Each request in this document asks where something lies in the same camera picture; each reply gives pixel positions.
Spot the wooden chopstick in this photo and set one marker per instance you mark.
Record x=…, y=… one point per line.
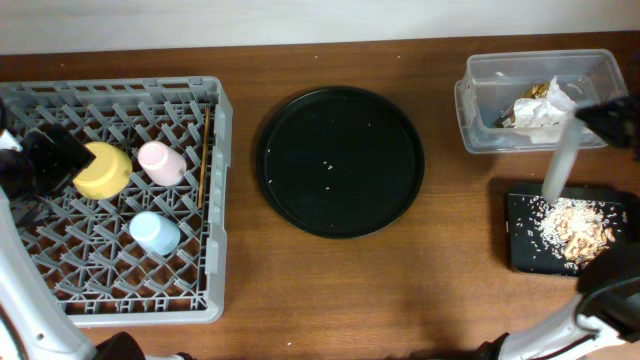
x=202, y=177

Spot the gold foil wrapper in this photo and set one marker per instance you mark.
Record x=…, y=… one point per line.
x=525, y=97

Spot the food scraps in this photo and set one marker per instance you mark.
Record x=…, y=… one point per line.
x=575, y=230

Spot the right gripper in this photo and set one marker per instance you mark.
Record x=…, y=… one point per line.
x=621, y=123

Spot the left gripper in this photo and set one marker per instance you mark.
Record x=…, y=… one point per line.
x=65, y=164

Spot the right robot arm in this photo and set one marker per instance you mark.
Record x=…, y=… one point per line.
x=605, y=311

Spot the yellow bowl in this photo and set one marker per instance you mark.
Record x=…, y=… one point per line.
x=107, y=175

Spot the white napkin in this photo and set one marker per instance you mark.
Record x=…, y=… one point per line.
x=544, y=119

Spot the grey plate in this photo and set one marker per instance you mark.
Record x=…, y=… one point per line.
x=563, y=160

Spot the light blue plastic cup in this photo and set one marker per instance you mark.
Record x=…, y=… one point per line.
x=154, y=233

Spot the pink plastic cup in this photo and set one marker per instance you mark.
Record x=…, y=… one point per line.
x=163, y=165

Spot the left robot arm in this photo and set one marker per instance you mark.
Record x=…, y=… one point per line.
x=36, y=327

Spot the round black tray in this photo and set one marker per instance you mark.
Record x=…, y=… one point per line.
x=340, y=162

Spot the grey dishwasher rack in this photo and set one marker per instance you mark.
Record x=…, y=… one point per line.
x=82, y=247

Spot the black bin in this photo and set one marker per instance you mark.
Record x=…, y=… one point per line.
x=525, y=240

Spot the clear plastic bin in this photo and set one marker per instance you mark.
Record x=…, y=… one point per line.
x=492, y=83

